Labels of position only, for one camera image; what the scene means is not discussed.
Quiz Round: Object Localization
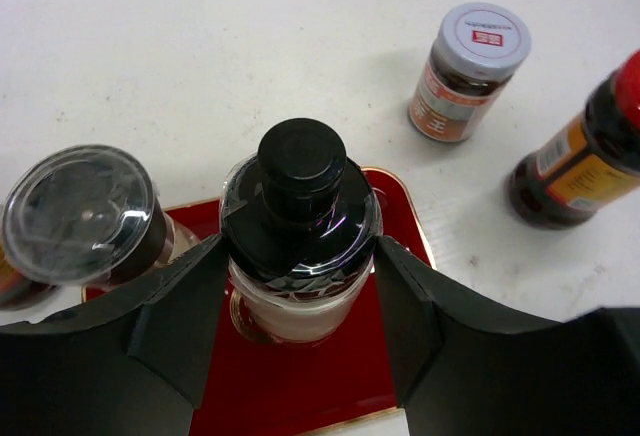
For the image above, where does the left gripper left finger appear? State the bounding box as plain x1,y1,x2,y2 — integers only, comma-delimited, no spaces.
1,235,228,435

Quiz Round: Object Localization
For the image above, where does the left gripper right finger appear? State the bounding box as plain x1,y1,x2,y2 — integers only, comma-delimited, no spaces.
375,236,639,435

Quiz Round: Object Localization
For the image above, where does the clear-lid grinder bottle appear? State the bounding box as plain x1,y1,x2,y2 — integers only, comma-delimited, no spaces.
1,145,199,290

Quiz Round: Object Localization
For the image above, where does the black-capped white bottle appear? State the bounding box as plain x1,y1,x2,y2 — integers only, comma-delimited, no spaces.
219,118,383,344

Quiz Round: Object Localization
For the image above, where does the red-capped sauce bottle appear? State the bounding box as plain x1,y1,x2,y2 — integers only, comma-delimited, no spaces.
507,52,639,229

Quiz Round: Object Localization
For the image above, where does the white-capped spice jar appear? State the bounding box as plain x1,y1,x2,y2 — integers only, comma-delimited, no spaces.
408,2,532,143

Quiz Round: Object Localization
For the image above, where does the red rectangular tray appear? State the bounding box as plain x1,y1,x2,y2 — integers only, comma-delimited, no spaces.
79,165,436,436

